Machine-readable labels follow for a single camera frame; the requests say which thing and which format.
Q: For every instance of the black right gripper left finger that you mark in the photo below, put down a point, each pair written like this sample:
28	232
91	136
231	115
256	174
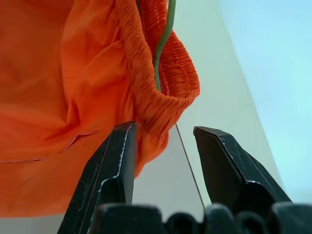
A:
107	170

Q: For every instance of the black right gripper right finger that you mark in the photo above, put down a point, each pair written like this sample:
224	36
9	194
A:
226	170

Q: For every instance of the orange shorts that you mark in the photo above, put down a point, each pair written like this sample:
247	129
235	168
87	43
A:
61	97

